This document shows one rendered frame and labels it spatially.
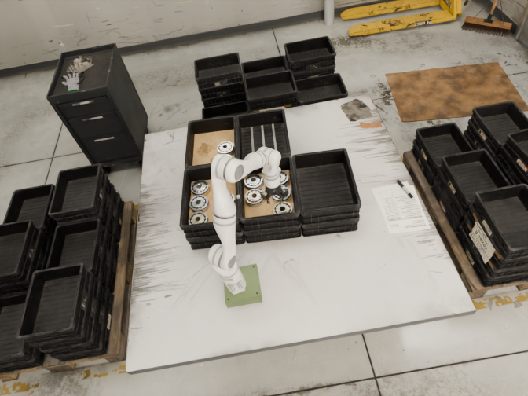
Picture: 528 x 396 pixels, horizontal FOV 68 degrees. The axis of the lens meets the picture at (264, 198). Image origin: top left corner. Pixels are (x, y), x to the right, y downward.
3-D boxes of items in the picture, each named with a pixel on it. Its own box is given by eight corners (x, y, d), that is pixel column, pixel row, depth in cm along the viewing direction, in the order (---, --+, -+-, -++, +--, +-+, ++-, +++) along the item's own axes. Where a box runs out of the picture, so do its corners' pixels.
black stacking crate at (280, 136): (292, 169, 223) (291, 155, 214) (240, 175, 225) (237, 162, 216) (285, 122, 248) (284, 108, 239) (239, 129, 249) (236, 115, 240)
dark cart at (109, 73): (149, 170, 351) (106, 86, 281) (100, 178, 351) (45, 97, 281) (152, 126, 388) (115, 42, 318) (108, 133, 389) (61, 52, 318)
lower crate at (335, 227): (358, 232, 206) (361, 218, 196) (302, 238, 207) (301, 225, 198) (344, 175, 230) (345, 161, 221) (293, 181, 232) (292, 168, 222)
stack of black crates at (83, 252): (115, 294, 262) (91, 270, 236) (71, 302, 262) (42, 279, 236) (120, 243, 287) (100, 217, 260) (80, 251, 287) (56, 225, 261)
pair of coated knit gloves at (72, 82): (82, 90, 287) (79, 87, 285) (56, 95, 287) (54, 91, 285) (86, 71, 303) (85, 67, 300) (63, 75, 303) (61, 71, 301)
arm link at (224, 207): (207, 157, 140) (207, 216, 153) (229, 164, 136) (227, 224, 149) (222, 148, 147) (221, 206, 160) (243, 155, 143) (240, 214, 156)
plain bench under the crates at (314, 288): (440, 357, 229) (477, 310, 174) (171, 404, 230) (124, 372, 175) (361, 161, 328) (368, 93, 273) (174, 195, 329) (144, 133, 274)
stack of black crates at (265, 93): (294, 111, 355) (291, 69, 319) (300, 134, 336) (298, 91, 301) (251, 119, 355) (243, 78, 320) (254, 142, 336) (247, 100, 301)
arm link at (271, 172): (285, 173, 179) (269, 166, 182) (283, 148, 167) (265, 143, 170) (277, 183, 175) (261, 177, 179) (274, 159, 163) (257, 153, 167)
